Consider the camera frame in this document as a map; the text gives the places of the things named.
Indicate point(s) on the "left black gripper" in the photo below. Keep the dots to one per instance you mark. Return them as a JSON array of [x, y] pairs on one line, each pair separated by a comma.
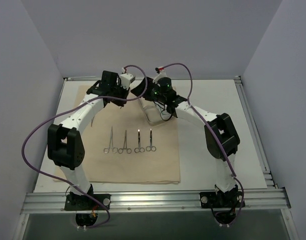
[[121, 97]]

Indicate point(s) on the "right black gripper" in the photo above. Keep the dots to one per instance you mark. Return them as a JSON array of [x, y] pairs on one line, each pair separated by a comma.
[[142, 87]]

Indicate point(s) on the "metal instrument tray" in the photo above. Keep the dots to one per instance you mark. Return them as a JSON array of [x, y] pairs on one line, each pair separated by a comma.
[[155, 114]]

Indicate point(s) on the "beige cloth wrap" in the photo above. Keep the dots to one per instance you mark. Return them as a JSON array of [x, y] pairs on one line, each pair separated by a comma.
[[159, 167]]

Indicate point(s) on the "surgical forceps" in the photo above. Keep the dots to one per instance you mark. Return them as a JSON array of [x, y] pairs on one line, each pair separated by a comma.
[[125, 147]]

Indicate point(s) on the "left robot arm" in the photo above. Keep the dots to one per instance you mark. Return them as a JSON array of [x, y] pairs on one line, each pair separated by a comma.
[[64, 141]]

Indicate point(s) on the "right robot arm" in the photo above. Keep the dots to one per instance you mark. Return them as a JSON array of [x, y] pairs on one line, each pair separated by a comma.
[[221, 137]]

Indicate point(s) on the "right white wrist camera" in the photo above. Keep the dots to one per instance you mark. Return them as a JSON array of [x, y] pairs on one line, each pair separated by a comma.
[[160, 72]]

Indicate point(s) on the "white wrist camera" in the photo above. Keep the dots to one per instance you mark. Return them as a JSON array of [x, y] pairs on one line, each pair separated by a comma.
[[126, 78], [160, 72]]

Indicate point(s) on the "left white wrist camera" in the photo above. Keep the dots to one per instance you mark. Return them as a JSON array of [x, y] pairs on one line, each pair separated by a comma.
[[126, 78]]

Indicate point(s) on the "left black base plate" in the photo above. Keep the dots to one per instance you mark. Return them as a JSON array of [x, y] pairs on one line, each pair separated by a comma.
[[75, 202]]

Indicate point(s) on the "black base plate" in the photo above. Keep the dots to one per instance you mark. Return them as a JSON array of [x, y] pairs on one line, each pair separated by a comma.
[[75, 202], [220, 200]]

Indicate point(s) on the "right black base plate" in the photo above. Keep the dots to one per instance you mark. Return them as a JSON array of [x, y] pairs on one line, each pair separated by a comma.
[[220, 200]]

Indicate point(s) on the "aluminium frame rail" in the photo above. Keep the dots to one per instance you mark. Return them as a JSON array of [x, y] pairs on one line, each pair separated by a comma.
[[157, 201]]

